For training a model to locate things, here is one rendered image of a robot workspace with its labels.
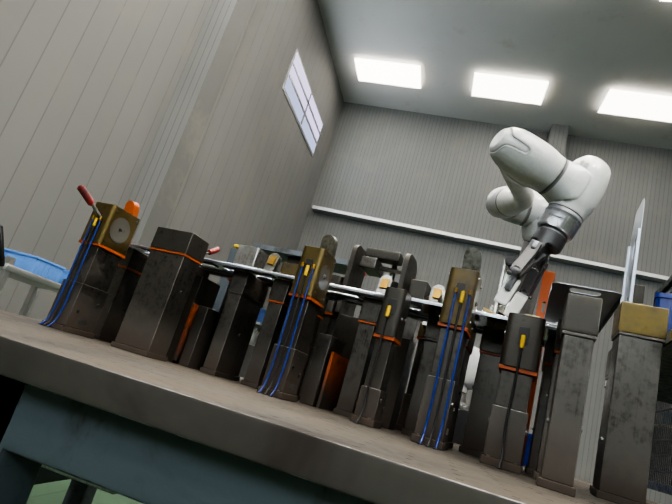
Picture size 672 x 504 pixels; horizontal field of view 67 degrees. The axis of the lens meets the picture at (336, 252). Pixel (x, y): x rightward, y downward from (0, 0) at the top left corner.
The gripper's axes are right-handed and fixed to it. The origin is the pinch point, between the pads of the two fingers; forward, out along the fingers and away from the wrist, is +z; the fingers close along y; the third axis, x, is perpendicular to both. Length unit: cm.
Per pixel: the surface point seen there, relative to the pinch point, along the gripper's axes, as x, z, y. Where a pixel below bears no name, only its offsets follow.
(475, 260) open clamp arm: -4.8, -1.3, 19.1
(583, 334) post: 23.6, 6.3, 37.1
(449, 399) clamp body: 7.8, 26.0, 24.1
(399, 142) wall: -564, -323, -662
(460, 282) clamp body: -2.1, 5.7, 25.8
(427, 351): -8.9, 20.1, 4.1
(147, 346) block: -59, 57, 32
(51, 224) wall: -359, 93, -87
